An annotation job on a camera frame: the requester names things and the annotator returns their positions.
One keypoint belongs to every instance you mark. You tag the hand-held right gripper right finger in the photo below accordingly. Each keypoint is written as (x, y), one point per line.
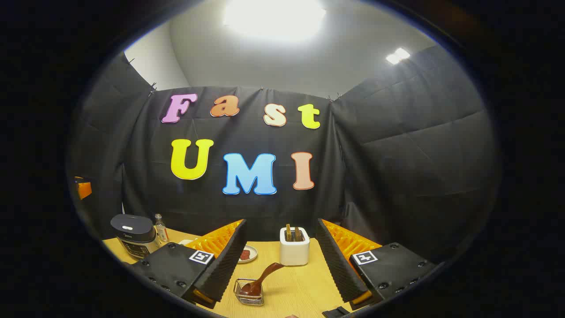
(337, 265)

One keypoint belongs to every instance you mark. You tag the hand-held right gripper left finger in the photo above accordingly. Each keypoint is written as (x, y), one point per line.
(229, 260)

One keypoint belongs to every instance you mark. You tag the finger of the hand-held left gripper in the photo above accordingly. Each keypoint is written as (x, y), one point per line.
(84, 189)

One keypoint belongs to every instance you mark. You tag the brown wooden spoon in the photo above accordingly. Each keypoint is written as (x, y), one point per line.
(265, 276)

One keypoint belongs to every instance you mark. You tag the dark grey rice cooker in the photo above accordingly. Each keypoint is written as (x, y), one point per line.
(132, 236)

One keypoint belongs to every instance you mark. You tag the red meat piece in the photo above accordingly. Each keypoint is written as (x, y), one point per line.
(245, 255)

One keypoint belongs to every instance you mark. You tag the white round plate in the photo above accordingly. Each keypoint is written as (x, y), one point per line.
(252, 255)

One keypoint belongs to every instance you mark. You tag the white toaster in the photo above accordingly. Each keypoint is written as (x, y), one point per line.
(295, 254)

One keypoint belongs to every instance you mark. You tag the white divided grain dish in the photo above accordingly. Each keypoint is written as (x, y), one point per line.
(185, 242)

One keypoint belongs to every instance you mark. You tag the brown toast slice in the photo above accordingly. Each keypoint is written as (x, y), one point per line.
(288, 232)
(298, 234)

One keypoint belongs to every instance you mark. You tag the small glass bottle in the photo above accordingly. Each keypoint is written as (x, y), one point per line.
(161, 229)

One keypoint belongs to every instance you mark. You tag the black backdrop cloth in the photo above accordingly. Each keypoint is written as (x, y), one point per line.
(375, 176)

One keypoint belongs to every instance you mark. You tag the small ceiling light panel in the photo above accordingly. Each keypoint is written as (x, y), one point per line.
(397, 55)

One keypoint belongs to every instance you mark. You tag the large ceiling light panel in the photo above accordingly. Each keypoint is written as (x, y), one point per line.
(273, 20)

